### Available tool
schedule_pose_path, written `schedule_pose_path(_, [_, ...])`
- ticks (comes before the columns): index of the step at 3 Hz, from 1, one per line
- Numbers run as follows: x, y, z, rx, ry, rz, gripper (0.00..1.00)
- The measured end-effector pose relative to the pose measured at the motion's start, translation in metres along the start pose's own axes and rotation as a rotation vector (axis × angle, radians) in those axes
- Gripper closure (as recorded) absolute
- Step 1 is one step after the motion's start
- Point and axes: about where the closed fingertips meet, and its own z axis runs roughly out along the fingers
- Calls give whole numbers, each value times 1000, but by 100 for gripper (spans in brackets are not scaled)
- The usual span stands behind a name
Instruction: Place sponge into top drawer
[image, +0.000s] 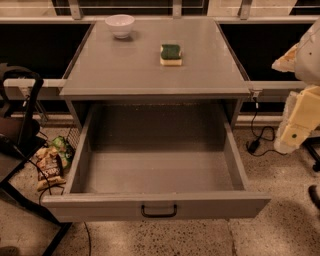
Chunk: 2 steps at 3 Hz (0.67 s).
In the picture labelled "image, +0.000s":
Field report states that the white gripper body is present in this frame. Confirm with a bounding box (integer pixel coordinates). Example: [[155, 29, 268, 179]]
[[274, 91, 298, 154]]

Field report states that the white ceramic bowl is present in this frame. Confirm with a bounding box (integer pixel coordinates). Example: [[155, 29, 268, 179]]
[[105, 14, 135, 39]]

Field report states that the black power adapter with cable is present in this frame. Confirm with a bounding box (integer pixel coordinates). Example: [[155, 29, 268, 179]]
[[246, 97, 285, 157]]

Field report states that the green and yellow sponge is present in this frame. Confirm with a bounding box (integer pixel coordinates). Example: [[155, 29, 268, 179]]
[[160, 44, 182, 66]]

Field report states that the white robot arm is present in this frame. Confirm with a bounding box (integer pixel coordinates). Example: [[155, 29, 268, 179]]
[[272, 19, 320, 154]]

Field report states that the black chair frame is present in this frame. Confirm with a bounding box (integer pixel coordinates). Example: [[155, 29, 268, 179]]
[[0, 63, 71, 256]]

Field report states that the brown chip bag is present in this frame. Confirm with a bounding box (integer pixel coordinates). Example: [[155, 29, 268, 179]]
[[36, 147, 66, 191]]

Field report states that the black floor cable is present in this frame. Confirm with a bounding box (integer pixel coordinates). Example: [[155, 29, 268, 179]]
[[26, 156, 93, 256]]

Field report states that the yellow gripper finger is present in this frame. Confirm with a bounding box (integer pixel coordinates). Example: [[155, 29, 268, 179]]
[[271, 44, 298, 72], [281, 86, 320, 149]]

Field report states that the grey cabinet with flat top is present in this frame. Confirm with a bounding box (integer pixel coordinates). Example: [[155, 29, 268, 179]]
[[61, 17, 249, 128]]

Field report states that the black drawer handle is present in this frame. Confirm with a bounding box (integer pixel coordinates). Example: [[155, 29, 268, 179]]
[[141, 204, 178, 219]]

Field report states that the open grey top drawer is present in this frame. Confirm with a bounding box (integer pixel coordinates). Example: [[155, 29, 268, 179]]
[[42, 102, 270, 222]]

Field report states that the green snack bag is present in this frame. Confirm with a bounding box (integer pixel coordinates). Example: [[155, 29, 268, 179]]
[[52, 136, 74, 169]]

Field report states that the black wheeled stand base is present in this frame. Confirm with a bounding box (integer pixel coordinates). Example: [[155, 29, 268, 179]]
[[303, 137, 320, 172]]

